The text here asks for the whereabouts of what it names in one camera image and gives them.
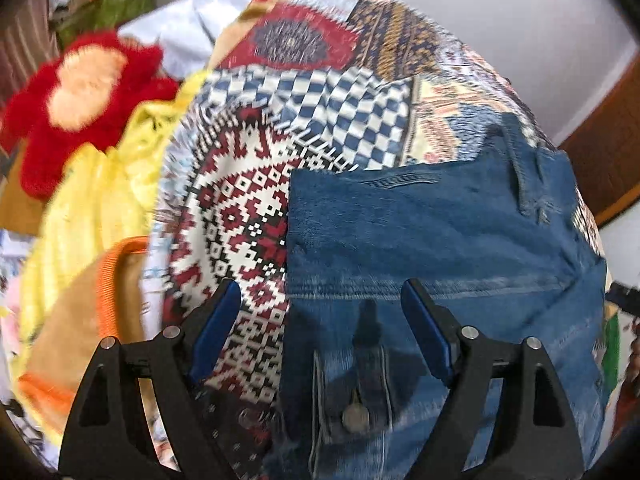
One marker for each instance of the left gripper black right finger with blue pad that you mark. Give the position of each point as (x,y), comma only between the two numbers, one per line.
(506,415)

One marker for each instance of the blue denim jacket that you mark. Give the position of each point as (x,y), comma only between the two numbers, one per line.
(493,240)

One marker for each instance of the green cloth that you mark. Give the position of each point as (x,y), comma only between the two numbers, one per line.
(611,340)

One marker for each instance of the tan orange-trimmed blanket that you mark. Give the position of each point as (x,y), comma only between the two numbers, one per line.
(103,300)

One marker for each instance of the brown wooden door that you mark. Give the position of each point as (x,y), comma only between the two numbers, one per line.
(604,150)

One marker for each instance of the yellow fleece blanket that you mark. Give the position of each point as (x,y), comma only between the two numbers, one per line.
(103,198)

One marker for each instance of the red plush toy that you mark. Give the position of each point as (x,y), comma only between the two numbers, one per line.
(85,96)

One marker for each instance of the patchwork patterned bedspread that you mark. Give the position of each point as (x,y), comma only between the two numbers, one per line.
(320,85)

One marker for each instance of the white cloth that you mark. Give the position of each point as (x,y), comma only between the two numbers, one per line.
(186,31)

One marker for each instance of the striped brown curtain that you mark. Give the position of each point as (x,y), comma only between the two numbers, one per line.
(26,44)

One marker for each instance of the green patterned bag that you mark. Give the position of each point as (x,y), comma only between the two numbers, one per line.
(100,15)

